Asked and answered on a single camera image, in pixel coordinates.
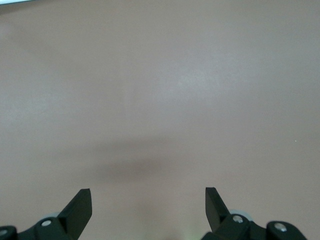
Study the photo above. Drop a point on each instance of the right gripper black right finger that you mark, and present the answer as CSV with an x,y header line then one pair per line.
x,y
220,220

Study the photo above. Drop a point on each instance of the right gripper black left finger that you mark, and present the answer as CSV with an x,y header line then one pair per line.
x,y
75,220

